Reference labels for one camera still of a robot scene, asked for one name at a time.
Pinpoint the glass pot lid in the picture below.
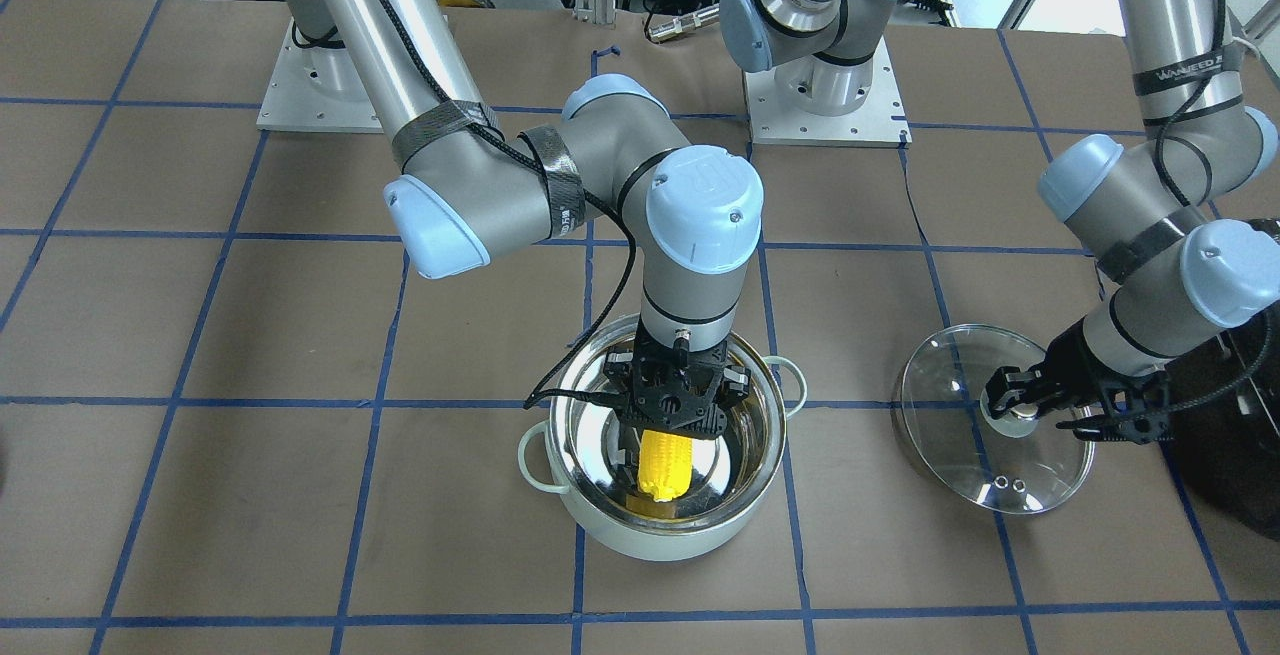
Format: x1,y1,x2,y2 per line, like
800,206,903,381
893,324,1094,516

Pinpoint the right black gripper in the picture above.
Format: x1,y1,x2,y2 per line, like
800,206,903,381
604,330,753,440

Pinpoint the pale green steel pot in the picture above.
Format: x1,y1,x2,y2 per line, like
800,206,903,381
516,333,808,562

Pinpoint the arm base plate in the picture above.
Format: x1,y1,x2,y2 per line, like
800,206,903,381
256,20,384,136
742,40,913,148

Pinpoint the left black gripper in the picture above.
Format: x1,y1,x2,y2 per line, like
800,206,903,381
983,321,1172,444

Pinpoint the silver metal cylinder connector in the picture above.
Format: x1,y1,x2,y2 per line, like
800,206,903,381
645,3,721,43

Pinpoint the dark rice cooker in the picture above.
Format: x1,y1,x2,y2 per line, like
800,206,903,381
1160,217,1280,541

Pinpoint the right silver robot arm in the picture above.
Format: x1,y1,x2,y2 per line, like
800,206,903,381
287,0,764,438

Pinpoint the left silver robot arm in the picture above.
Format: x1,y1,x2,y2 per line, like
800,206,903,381
719,0,1277,444

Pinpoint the yellow corn cob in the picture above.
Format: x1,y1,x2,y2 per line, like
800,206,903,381
637,430,694,503

